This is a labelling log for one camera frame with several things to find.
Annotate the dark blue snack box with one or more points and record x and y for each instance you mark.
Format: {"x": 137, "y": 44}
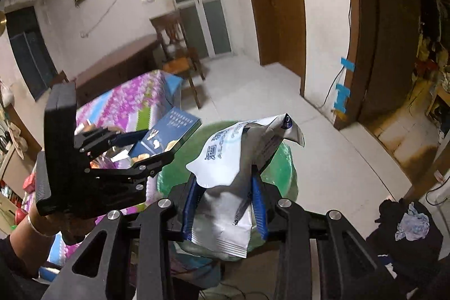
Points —
{"x": 168, "y": 135}

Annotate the wooden chair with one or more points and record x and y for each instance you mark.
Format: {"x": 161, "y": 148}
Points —
{"x": 181, "y": 59}
{"x": 59, "y": 79}

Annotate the black clothes pile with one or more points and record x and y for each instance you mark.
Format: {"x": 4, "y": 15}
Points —
{"x": 407, "y": 238}

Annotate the purple floral tablecloth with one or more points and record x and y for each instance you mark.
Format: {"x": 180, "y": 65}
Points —
{"x": 135, "y": 105}

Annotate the dark window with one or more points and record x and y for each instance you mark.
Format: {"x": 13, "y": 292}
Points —
{"x": 31, "y": 55}

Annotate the round brass wall clock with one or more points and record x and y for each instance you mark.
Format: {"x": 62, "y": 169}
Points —
{"x": 3, "y": 22}

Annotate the red round object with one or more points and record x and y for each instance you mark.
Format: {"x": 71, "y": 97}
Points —
{"x": 20, "y": 215}

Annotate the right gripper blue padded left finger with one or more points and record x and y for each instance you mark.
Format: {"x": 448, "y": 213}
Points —
{"x": 193, "y": 194}

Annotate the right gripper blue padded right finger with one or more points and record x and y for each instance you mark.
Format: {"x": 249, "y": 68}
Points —
{"x": 259, "y": 203}

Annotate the green lined trash bin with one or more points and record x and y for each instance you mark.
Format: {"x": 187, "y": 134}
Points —
{"x": 225, "y": 180}

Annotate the dark wooden dining table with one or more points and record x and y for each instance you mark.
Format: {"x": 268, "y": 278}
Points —
{"x": 120, "y": 66}

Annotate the blue tape pieces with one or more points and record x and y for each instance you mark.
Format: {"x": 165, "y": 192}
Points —
{"x": 342, "y": 92}

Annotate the person's left hand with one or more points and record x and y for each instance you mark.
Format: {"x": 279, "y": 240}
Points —
{"x": 72, "y": 228}

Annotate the wooden chair at right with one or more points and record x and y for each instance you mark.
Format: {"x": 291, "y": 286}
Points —
{"x": 181, "y": 59}

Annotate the white wet wipes pouch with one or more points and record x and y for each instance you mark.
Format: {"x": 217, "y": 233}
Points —
{"x": 235, "y": 180}

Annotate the wooden chair at left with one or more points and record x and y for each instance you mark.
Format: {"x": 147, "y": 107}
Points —
{"x": 59, "y": 79}

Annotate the red carton box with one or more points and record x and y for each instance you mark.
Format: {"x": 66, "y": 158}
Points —
{"x": 30, "y": 183}

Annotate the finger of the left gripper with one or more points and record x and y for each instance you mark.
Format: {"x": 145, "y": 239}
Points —
{"x": 148, "y": 167}
{"x": 122, "y": 139}

